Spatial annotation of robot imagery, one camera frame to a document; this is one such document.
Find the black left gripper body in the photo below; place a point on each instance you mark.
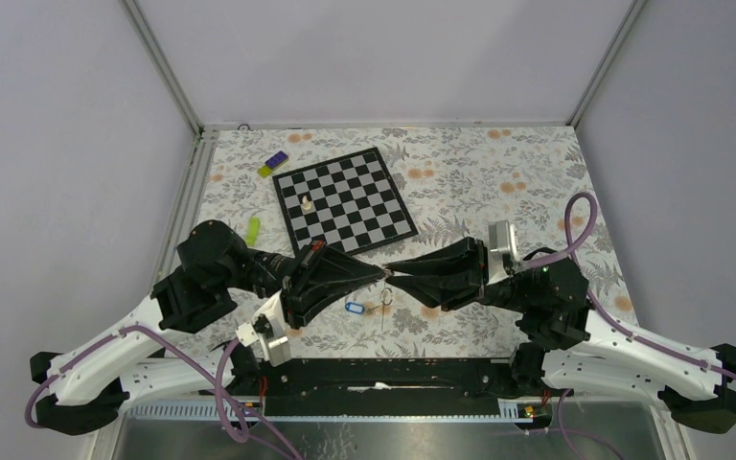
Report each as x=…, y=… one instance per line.
x=297, y=283

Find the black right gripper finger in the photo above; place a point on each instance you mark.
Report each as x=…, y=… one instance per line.
x=437, y=263
x=446, y=293

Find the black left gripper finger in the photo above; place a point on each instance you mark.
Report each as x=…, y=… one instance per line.
x=307, y=298
x=327, y=262

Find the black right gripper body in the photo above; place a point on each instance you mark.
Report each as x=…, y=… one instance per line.
x=478, y=276

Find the blue capped key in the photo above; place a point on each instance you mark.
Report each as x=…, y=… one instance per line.
x=355, y=308

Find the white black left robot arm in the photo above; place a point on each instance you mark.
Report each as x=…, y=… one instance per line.
x=88, y=388

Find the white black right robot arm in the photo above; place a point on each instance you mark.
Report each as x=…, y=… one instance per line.
x=571, y=344

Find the black grey chessboard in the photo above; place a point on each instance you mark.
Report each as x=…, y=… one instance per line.
x=357, y=205

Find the green arch toy block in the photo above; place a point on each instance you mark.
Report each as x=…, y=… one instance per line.
x=252, y=231

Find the floral table mat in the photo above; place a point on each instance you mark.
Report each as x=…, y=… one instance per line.
x=454, y=181

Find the purple yellow toy brick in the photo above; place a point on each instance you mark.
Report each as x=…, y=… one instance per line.
x=273, y=163

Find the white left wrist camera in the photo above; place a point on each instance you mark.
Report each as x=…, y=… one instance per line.
x=267, y=329

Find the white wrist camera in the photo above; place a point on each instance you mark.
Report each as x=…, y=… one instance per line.
x=504, y=247
x=267, y=329

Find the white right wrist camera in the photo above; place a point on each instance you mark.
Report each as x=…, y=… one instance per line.
x=504, y=247

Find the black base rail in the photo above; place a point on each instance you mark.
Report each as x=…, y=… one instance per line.
x=329, y=387

